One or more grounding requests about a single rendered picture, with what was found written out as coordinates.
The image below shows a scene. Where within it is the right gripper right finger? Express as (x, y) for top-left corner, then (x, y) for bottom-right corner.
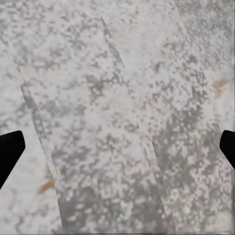
(219, 130), (235, 170)

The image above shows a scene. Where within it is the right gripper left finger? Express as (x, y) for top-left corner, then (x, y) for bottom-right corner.
(0, 130), (25, 189)

